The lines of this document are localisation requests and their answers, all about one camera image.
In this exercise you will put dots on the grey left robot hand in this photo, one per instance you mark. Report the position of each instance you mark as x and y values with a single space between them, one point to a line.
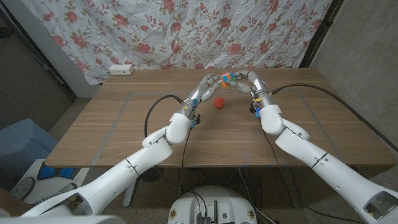
202 90

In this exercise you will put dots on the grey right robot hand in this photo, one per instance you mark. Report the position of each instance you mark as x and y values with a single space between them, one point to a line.
259 88

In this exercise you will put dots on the multicoloured Rubik's cube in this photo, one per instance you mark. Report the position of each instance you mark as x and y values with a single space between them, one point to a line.
227 77

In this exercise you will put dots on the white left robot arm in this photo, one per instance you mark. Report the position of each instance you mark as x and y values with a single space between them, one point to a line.
140 161

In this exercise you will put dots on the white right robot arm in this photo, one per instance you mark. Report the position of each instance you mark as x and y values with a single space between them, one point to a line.
311 149

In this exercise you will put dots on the red ball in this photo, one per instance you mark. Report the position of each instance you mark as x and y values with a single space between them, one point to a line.
219 103

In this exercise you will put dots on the floral backdrop cloth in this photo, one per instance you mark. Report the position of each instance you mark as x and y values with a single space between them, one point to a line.
174 34

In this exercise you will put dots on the white power strip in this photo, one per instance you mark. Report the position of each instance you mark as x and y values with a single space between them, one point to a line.
121 69

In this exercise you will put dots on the black backdrop stand pole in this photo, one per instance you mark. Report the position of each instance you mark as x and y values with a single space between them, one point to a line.
320 31

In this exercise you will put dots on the black round floor object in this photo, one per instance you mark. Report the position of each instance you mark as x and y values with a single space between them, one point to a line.
154 175

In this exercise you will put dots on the grey table leg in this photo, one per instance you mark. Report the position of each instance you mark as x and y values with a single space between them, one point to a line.
292 189

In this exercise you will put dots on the white robot torso base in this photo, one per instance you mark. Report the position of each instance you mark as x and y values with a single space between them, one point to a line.
214 202

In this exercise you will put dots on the white table leg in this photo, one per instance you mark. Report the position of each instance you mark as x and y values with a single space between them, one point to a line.
129 197

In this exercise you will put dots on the grey shoe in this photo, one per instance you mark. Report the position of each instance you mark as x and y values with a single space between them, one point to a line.
22 187
59 193

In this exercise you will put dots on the white and blue floor mat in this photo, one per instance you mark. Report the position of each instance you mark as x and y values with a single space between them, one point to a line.
46 174

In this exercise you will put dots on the blue chair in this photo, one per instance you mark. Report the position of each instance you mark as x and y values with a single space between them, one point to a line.
21 143

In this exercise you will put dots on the person's leg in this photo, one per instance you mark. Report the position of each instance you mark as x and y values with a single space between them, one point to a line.
11 203

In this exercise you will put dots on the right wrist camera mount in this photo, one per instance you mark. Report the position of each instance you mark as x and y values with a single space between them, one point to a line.
255 110

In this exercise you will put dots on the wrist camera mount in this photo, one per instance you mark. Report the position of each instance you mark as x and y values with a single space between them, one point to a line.
255 110
196 119

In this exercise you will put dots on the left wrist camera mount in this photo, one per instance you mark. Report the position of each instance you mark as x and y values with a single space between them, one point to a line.
196 119

